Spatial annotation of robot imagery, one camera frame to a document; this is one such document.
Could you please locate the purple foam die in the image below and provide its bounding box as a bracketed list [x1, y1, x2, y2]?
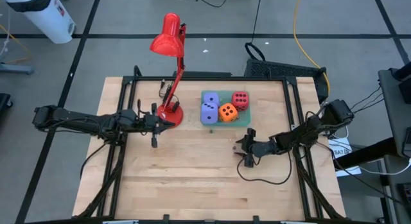
[203, 92, 221, 107]
[200, 102, 220, 125]

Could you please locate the black perforated metal case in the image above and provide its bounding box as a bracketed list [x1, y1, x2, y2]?
[243, 58, 330, 105]

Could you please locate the white paper sheet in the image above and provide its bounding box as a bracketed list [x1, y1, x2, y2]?
[327, 137, 362, 177]

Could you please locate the teal translucent plastic bin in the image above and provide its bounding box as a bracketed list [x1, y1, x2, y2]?
[200, 90, 252, 128]

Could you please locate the yellow cable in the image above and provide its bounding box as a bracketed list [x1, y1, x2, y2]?
[292, 0, 331, 96]

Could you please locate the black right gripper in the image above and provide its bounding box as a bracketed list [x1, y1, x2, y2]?
[234, 128, 277, 168]

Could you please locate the red foam die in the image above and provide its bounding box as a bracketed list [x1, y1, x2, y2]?
[231, 90, 250, 112]

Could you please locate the black aluminium table frame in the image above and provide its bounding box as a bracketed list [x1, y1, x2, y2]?
[76, 65, 347, 224]

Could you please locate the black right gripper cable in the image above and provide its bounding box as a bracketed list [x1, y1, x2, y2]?
[236, 150, 293, 185]

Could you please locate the orange foam die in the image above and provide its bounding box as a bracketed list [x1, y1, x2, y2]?
[218, 103, 240, 123]

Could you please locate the black floor cable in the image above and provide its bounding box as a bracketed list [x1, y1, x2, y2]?
[244, 0, 267, 62]

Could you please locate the black lamp power cable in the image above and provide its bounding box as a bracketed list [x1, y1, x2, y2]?
[159, 78, 180, 113]

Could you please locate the grey side cart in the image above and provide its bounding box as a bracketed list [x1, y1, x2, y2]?
[378, 62, 411, 224]

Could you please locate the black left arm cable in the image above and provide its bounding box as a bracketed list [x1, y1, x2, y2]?
[79, 142, 112, 180]

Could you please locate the grey metal floor base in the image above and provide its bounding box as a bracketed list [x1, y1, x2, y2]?
[0, 62, 35, 76]

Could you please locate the white trash can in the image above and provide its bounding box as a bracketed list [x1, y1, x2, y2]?
[2, 0, 76, 44]

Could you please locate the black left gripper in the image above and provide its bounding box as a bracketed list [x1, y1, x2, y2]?
[139, 103, 176, 148]

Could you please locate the red desk lamp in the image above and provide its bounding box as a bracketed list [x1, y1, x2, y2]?
[149, 12, 187, 129]

